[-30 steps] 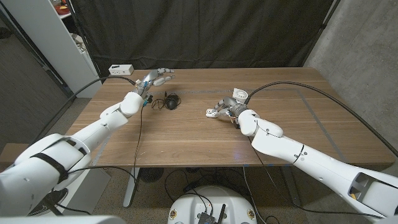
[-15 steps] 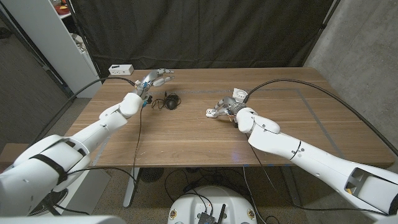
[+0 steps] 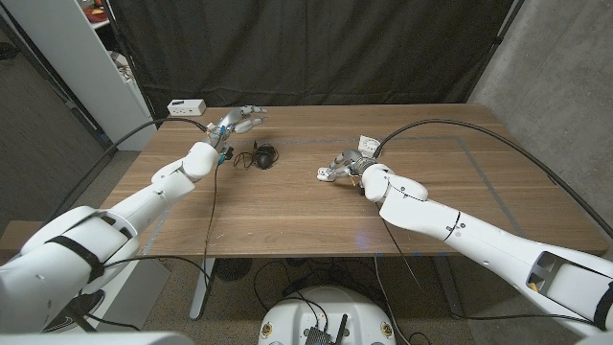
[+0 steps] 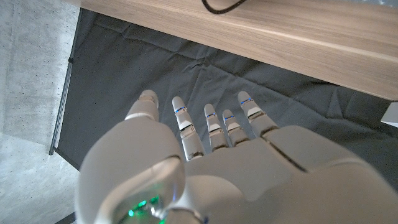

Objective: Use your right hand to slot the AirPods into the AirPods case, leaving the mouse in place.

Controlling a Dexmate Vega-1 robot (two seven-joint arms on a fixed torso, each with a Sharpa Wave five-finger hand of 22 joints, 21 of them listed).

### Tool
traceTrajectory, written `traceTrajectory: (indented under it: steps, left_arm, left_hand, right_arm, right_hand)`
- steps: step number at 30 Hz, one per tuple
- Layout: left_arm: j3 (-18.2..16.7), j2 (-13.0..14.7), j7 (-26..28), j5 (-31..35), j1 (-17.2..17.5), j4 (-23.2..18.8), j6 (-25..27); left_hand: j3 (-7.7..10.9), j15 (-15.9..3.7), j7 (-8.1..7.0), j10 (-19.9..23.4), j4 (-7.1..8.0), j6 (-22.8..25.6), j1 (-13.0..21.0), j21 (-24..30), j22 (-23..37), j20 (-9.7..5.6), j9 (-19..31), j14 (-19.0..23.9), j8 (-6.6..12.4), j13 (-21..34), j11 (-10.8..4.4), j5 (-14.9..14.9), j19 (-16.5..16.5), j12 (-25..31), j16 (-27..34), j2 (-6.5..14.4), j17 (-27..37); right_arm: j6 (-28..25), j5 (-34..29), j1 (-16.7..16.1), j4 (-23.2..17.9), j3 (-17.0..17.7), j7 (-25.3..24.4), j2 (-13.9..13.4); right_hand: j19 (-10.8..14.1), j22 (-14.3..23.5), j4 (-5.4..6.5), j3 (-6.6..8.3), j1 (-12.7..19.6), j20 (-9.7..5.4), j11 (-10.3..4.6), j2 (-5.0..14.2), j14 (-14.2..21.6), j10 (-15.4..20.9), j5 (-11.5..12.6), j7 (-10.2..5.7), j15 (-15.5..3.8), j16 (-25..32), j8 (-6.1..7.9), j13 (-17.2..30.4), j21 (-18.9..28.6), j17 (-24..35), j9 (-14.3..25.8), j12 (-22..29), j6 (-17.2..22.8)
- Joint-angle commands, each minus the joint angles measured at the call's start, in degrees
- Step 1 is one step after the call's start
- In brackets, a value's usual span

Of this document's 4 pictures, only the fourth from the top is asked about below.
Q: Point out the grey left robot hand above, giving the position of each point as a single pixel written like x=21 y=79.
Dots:
x=248 y=186

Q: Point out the black backdrop curtain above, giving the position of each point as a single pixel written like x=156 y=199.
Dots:
x=124 y=62

